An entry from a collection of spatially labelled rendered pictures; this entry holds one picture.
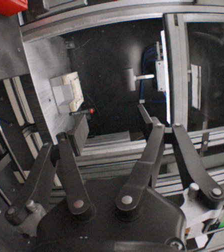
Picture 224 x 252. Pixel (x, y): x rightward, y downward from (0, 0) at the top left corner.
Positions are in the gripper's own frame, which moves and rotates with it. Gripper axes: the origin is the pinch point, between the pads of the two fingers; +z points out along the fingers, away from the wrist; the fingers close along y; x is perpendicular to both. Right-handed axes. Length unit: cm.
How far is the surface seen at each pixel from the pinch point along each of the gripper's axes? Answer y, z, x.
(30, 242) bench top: -44, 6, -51
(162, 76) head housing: 18.6, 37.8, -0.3
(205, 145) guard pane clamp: 28.2, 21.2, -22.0
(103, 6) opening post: 1.5, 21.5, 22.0
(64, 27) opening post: -9.2, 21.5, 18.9
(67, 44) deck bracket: -21, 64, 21
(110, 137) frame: -5.7, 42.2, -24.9
